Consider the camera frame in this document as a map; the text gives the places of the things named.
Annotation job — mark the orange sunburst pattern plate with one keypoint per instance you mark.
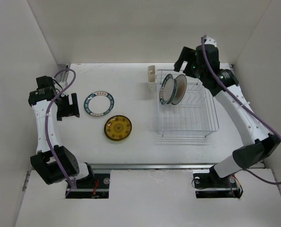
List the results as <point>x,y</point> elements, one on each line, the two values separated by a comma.
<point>181,85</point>

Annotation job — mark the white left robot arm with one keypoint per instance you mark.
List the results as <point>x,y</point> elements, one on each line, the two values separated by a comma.
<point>53,161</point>

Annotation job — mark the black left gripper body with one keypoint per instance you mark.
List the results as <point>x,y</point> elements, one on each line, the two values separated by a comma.
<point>64,109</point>

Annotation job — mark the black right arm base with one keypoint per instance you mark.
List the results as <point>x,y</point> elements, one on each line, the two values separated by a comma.
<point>210,187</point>

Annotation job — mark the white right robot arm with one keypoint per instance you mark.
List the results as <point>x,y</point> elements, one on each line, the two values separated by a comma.
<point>258,143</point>

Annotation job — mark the white wire dish rack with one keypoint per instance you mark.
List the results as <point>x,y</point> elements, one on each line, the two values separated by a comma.
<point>194,116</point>

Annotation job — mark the yellow brown patterned plate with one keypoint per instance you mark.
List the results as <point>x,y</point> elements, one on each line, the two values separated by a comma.
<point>118,128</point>

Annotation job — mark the white foam front board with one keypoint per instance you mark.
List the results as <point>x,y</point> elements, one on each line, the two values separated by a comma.
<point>150,199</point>

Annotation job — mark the beige cutlery holder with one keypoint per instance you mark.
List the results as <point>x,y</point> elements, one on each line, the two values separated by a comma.
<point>151,77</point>

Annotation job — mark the large teal rimmed white plate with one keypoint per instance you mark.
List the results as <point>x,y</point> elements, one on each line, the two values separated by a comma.
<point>167,90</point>

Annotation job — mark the small teal rimmed plate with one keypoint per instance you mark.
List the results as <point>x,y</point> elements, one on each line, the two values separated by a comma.
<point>99,104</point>

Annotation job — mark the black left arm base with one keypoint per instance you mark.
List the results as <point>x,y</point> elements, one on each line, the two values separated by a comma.
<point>93,187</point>

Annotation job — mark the aluminium front rail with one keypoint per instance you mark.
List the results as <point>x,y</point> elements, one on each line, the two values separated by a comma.
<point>150,166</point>

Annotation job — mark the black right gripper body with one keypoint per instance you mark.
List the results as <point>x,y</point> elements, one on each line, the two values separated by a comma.
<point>192,70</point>

